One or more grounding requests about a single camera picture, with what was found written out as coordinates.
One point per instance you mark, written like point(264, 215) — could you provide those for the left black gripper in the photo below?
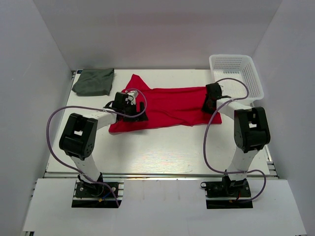
point(143, 117)

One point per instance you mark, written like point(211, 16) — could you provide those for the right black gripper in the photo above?
point(204, 107)

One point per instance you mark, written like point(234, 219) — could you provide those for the red t-shirt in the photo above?
point(166, 107)

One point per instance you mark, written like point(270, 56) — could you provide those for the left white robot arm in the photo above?
point(79, 134)

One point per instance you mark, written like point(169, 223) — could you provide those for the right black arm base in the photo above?
point(227, 194)

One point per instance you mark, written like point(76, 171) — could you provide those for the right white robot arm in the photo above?
point(251, 132)

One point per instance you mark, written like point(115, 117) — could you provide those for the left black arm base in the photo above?
point(92, 195)

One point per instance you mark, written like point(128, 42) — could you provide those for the white plastic basket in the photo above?
point(239, 76)

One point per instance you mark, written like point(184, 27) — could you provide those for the folded grey t-shirt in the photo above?
point(94, 82)

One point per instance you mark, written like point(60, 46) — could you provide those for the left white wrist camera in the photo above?
point(131, 97)

